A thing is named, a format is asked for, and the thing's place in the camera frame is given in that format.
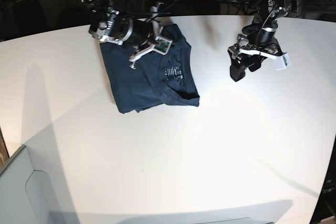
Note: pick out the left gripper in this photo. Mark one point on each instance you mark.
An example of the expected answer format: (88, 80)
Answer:
(243, 54)

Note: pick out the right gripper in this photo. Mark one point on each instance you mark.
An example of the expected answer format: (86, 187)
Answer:
(146, 37)

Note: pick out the dark blue T-shirt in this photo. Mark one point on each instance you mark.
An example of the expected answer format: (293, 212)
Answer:
(156, 79)

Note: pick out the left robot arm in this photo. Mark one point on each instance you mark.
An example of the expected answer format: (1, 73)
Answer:
(257, 41)

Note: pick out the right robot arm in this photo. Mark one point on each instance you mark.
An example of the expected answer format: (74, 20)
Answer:
(119, 26)

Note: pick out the grey plastic tray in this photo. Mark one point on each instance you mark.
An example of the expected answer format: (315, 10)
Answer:
(27, 194)

